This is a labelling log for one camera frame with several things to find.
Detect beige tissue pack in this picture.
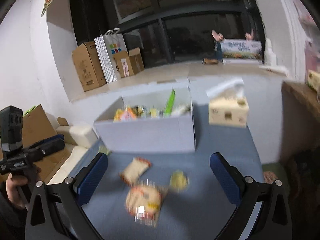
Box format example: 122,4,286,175
206,77,249,128

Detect round rice cake packet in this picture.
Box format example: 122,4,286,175
125,184,168,228

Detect small open cardboard box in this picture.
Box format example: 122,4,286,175
113,47,145,78

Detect brown cardboard boxes on floor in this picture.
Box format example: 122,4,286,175
20,105,71,184

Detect printed landscape carton box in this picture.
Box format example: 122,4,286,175
216,39,263,64

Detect yellow green jelly cup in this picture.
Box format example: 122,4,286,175
170,170,189,191

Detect white cardboard snack box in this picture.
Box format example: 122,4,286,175
93,87,196,153

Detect cream sofa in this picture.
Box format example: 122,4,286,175
48,125,98,184

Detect person's left hand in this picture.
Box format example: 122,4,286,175
3,173,29,210

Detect tall brown cardboard box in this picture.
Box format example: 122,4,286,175
72,41,106,92

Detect white dotted paper bag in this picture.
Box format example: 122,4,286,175
94,28,127,83

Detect beige cracker packet red ends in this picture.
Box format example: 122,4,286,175
119,157,152,186

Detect orange snack packet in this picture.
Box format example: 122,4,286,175
113,107,137,122

